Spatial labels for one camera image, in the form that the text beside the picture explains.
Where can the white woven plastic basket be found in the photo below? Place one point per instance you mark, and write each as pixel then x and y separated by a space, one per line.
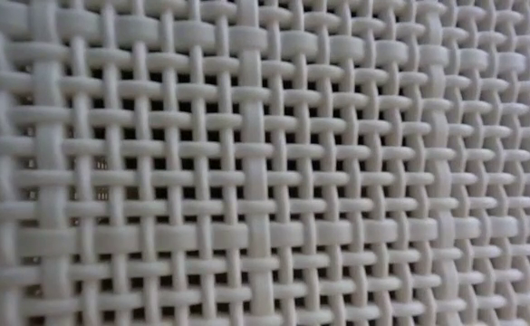
pixel 264 163

